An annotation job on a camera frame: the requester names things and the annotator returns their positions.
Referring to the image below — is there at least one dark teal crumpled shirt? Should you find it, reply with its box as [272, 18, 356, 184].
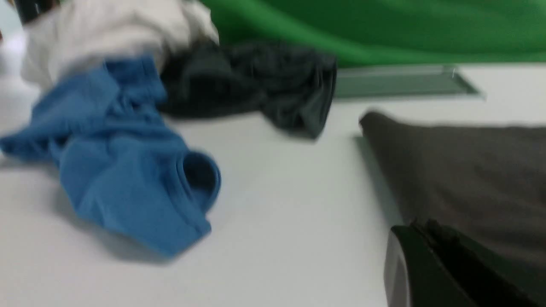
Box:
[158, 41, 337, 139]

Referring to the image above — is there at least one silver table cable hatch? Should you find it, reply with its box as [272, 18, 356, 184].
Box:
[334, 65, 484, 100]

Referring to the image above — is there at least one white shirt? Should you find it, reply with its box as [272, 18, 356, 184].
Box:
[20, 0, 220, 90]

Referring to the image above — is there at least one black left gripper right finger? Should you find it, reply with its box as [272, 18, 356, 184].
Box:
[412, 220, 545, 307]

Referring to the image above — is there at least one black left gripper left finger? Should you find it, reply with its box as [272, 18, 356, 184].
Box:
[383, 226, 476, 307]

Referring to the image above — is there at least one dark object behind white shirt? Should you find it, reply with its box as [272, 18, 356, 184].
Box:
[13, 0, 60, 25]

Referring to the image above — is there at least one gray long sleeve shirt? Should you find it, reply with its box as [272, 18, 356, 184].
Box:
[360, 112, 546, 273]

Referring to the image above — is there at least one green backdrop cloth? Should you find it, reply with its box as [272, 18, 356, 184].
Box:
[203, 0, 546, 67]

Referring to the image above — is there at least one blue t-shirt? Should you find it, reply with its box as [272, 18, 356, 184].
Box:
[1, 55, 221, 257]

